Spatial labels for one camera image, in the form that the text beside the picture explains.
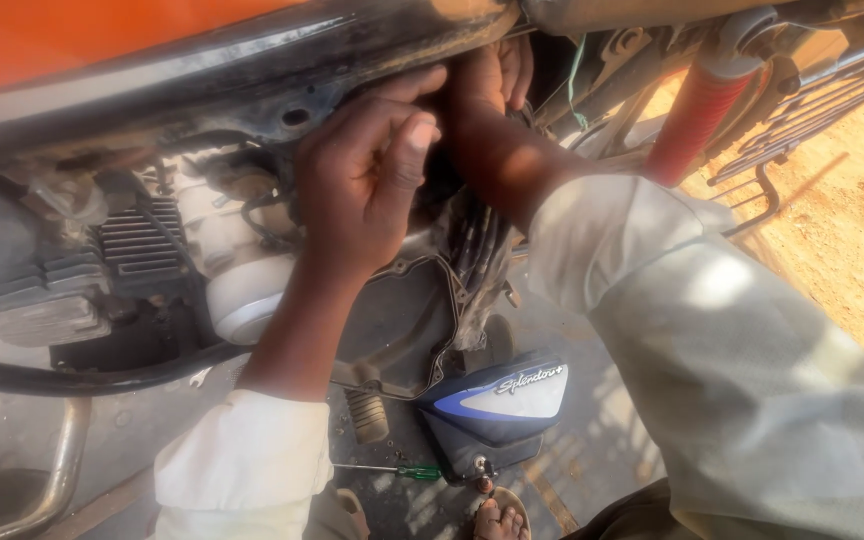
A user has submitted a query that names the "black metal guard rack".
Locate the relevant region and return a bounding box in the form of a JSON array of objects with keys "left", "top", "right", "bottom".
[{"left": 705, "top": 43, "right": 864, "bottom": 241}]

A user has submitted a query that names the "black motorcycle frame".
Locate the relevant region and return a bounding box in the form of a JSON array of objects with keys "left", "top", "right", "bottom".
[{"left": 0, "top": 0, "right": 525, "bottom": 185}]

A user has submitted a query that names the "orange fuel tank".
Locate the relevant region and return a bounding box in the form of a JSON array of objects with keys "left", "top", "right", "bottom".
[{"left": 0, "top": 0, "right": 307, "bottom": 103}]

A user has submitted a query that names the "dusty white engine part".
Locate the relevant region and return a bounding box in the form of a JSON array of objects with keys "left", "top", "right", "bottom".
[{"left": 173, "top": 153, "right": 303, "bottom": 347}]

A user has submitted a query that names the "red shock absorber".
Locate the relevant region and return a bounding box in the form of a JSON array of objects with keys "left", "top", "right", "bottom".
[{"left": 642, "top": 13, "right": 780, "bottom": 189}]

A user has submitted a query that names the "ribbed rubber foot peg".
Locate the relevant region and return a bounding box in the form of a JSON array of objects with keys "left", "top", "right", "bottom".
[{"left": 342, "top": 387, "right": 393, "bottom": 446}]

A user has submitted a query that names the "green handled screwdriver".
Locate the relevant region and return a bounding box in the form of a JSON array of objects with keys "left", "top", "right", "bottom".
[{"left": 331, "top": 462, "right": 445, "bottom": 483}]

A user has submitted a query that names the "chrome bent pipe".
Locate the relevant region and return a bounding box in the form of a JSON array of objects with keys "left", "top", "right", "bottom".
[{"left": 0, "top": 396, "right": 96, "bottom": 540}]

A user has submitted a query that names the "brown sandal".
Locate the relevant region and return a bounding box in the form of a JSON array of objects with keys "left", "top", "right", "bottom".
[{"left": 487, "top": 485, "right": 533, "bottom": 540}]

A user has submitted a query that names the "black curved tube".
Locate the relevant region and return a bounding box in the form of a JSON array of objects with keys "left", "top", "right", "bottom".
[{"left": 0, "top": 341, "right": 255, "bottom": 399}]

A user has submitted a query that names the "person's foot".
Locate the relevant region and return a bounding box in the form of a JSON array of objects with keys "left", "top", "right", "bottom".
[{"left": 472, "top": 498, "right": 531, "bottom": 540}]

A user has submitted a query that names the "thin green wire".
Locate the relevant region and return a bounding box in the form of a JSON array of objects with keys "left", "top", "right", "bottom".
[{"left": 565, "top": 33, "right": 592, "bottom": 133}]

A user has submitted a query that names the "finned grey engine cylinder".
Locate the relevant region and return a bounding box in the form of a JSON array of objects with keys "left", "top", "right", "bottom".
[{"left": 0, "top": 178, "right": 208, "bottom": 351}]

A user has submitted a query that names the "black air filter housing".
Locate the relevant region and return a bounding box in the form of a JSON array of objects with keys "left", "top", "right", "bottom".
[{"left": 330, "top": 253, "right": 465, "bottom": 400}]

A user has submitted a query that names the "person's right hand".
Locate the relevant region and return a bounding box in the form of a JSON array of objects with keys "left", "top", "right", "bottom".
[{"left": 442, "top": 36, "right": 535, "bottom": 120}]

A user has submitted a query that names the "blue black side panel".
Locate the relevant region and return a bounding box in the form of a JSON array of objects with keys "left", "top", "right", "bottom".
[{"left": 415, "top": 351, "right": 573, "bottom": 486}]

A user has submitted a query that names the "person's left hand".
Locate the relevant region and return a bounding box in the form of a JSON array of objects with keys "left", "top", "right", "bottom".
[{"left": 294, "top": 63, "right": 449, "bottom": 280}]

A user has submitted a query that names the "bundle of black cables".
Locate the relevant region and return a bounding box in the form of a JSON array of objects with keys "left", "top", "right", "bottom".
[{"left": 447, "top": 201, "right": 516, "bottom": 303}]

